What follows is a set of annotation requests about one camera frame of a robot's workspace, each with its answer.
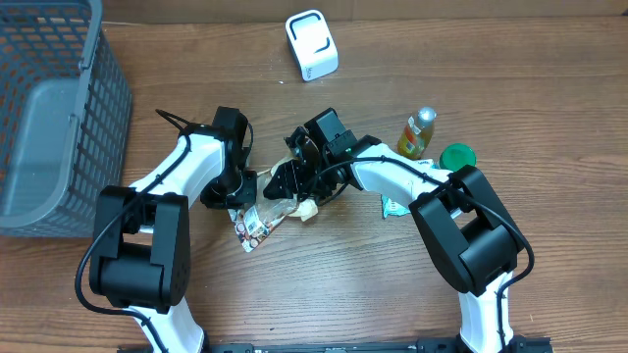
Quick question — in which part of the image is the brown snack packet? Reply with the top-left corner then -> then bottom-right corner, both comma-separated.
229,156 -> 318,253

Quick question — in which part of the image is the mint green wet wipes pack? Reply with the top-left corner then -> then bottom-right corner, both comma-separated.
381,196 -> 410,219

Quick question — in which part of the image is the yellow oil bottle silver cap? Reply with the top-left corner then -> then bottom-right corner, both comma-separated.
396,106 -> 438,160

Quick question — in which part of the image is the green lid glass jar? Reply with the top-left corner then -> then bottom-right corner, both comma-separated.
439,143 -> 477,172

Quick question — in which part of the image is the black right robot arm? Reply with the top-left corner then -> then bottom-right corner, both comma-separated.
263,126 -> 529,352

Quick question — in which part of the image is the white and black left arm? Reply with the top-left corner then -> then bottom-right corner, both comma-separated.
75,123 -> 256,352

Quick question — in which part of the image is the white barcode scanner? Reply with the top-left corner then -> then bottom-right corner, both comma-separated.
285,9 -> 340,81

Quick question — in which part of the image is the dark grey plastic basket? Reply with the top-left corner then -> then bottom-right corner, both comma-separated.
1,0 -> 132,237

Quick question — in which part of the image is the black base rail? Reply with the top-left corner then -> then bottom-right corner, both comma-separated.
117,335 -> 554,353

